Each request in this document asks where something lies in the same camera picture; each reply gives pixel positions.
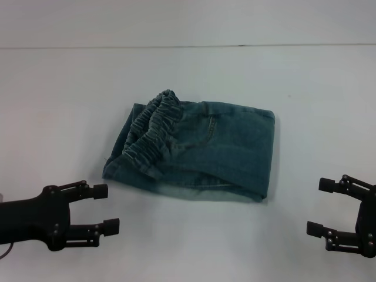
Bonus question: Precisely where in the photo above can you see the blue denim shorts with cartoon patch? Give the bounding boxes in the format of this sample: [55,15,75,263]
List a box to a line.
[101,88,276,203]

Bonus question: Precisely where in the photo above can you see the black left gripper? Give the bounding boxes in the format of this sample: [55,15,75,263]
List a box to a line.
[0,180,121,253]

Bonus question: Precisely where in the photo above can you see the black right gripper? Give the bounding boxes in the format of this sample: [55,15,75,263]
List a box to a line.
[305,174,376,259]

